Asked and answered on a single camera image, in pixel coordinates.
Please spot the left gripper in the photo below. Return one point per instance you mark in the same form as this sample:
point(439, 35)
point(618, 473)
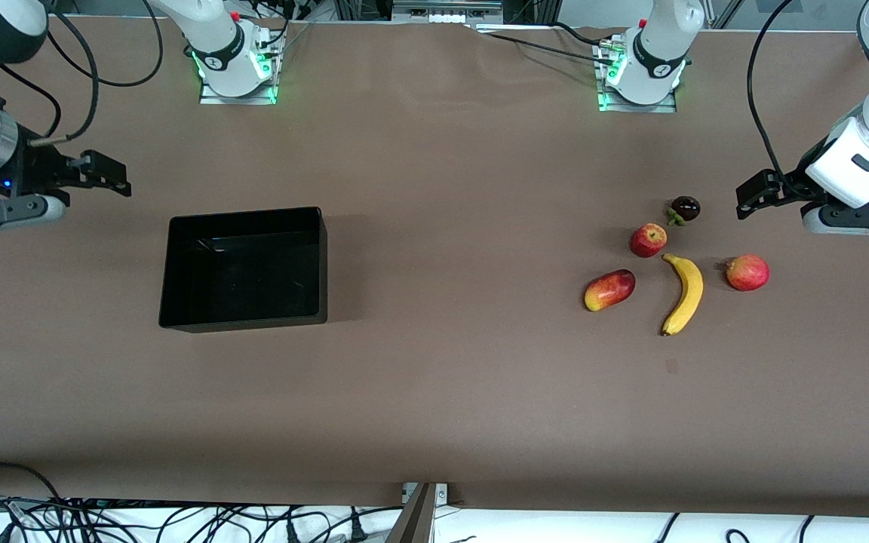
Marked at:
point(794, 184)

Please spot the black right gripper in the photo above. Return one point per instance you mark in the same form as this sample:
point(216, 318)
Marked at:
point(35, 167)

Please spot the yellow banana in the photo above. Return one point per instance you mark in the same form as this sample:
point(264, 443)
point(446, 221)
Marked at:
point(689, 290)

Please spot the black rectangular plastic tray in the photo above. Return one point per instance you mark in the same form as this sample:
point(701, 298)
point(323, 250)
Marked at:
point(246, 271)

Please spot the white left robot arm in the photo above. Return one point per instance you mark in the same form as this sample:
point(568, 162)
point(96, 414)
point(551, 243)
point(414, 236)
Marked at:
point(661, 30)

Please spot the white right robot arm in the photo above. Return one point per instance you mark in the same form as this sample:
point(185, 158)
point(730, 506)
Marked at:
point(201, 19)

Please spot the dark purple mangosteen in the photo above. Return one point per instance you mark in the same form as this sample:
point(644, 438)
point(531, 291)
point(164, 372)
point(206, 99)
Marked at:
point(685, 206)

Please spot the red yellow apple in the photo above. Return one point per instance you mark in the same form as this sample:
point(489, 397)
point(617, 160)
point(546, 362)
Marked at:
point(647, 241)

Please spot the red yellow mango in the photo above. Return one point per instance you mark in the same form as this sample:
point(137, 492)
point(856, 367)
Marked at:
point(609, 290)

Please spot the silver power strip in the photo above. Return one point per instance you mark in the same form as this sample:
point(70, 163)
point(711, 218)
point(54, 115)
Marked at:
point(446, 11)

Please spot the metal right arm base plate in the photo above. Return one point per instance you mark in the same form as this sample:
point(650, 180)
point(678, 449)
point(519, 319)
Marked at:
point(238, 100)

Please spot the small metal bracket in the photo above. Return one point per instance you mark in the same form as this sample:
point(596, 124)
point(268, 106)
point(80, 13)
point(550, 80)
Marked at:
point(438, 494)

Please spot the grey aluminium profile post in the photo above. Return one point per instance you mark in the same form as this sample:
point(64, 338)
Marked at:
point(412, 520)

